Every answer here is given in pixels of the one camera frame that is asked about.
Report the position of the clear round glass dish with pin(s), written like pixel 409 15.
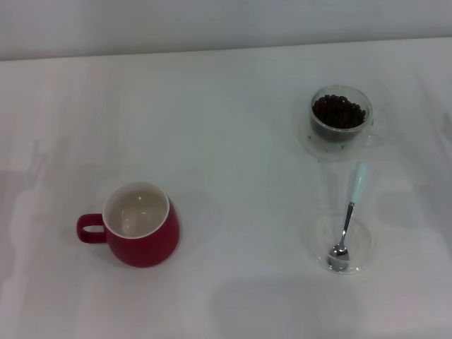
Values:
pixel 360 243

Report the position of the clear glass cup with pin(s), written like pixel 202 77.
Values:
pixel 335 137

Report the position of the coffee beans heap in glass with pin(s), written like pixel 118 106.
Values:
pixel 339 111

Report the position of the clear glass saucer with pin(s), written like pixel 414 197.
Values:
pixel 318 152

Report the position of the red ceramic mug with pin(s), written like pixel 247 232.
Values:
pixel 141 250

